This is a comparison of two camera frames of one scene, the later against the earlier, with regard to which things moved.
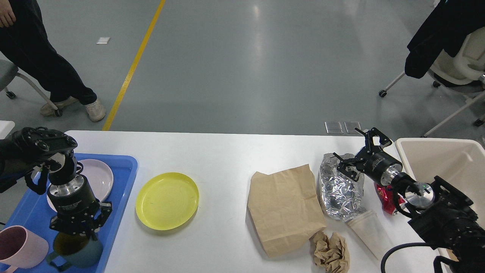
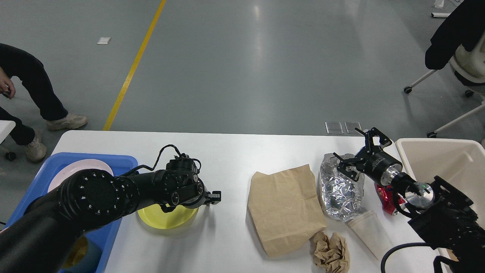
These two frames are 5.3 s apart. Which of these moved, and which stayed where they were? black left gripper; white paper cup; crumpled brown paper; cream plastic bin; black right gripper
Moved: black left gripper
Stayed: white paper cup; crumpled brown paper; cream plastic bin; black right gripper
